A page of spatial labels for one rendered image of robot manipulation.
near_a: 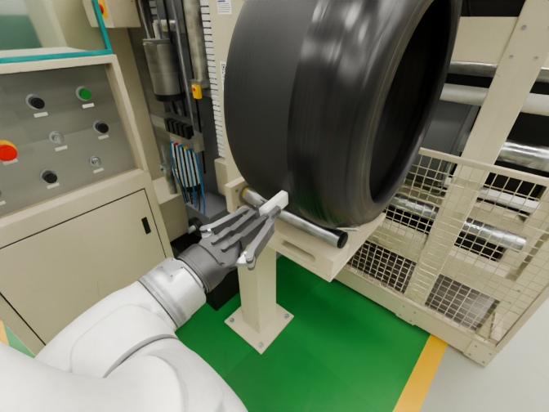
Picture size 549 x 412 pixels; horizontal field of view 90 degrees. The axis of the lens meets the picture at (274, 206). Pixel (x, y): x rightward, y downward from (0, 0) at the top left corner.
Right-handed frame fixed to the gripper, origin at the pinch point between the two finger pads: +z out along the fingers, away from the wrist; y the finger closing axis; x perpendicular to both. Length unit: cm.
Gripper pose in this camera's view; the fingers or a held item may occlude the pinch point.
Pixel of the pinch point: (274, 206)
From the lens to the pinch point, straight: 53.5
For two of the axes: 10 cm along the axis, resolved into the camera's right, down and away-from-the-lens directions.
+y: -7.6, -3.7, 5.3
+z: 6.4, -5.4, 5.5
